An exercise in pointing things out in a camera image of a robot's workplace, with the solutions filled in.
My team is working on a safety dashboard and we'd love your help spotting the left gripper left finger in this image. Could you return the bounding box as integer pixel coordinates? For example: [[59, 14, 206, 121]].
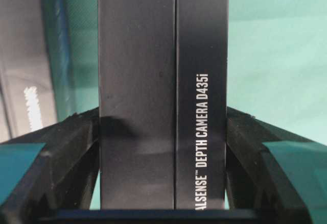
[[1, 108, 99, 223]]

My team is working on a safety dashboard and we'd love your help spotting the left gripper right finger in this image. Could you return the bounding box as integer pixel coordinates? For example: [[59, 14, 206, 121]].
[[226, 108, 326, 223]]

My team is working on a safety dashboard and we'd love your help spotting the black RealSense box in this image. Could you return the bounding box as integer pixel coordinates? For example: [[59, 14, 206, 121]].
[[1, 0, 76, 141], [98, 0, 228, 210]]

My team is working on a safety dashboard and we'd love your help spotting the green table cloth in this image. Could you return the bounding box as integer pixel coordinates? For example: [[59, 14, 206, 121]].
[[65, 0, 326, 143]]

